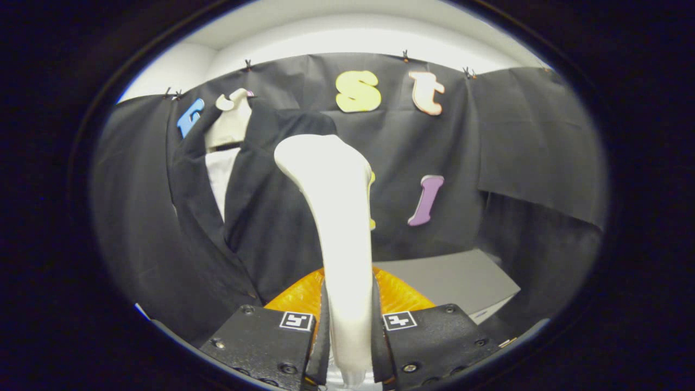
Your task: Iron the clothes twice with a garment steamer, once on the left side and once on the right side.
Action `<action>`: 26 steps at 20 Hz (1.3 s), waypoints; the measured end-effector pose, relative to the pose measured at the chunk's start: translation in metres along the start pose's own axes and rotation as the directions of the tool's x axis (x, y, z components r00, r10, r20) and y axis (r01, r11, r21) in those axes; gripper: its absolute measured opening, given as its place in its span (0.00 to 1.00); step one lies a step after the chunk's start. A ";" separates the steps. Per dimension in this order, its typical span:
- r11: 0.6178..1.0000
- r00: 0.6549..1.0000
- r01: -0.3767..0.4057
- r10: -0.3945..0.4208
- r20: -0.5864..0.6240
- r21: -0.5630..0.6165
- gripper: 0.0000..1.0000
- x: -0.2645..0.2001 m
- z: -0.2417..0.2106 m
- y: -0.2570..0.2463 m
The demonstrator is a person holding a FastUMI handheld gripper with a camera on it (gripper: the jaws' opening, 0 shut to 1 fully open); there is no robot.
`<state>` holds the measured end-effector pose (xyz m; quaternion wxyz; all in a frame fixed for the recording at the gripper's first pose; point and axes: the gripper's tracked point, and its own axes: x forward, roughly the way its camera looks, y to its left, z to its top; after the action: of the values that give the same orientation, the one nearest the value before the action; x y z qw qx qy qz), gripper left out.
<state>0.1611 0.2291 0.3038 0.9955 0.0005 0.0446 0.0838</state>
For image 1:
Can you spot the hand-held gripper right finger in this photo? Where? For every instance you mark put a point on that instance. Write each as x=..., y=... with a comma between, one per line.
x=434, y=342

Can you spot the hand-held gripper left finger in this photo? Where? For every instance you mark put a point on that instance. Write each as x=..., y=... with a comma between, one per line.
x=260, y=347

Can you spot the black suit jacket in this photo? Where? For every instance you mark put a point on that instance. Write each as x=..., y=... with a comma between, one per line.
x=271, y=217

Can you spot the cream clothes hanger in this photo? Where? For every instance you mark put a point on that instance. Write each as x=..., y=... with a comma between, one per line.
x=231, y=127

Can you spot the grey cabinet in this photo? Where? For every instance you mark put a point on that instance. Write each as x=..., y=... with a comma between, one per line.
x=450, y=282

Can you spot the black backdrop cloth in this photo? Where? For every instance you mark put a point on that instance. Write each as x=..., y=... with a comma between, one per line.
x=488, y=136

